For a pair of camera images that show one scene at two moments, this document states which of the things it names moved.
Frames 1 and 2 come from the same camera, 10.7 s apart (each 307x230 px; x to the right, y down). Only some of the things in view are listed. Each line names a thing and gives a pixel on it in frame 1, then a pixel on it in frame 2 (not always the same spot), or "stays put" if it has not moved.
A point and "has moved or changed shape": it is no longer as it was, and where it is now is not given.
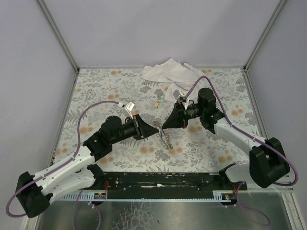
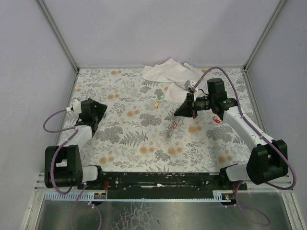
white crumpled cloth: x=182 y=77 stays put
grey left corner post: x=57 y=34 stays put
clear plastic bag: x=164 y=138 has moved or changed shape
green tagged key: x=162 y=97 stays put
